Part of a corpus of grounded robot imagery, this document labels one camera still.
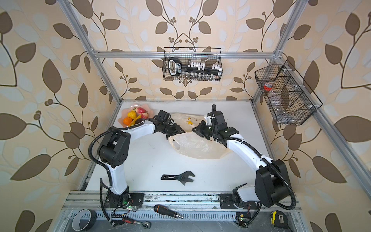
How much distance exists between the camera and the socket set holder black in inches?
32.9

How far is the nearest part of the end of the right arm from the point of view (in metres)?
0.61

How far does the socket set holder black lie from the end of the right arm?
28 centimetres
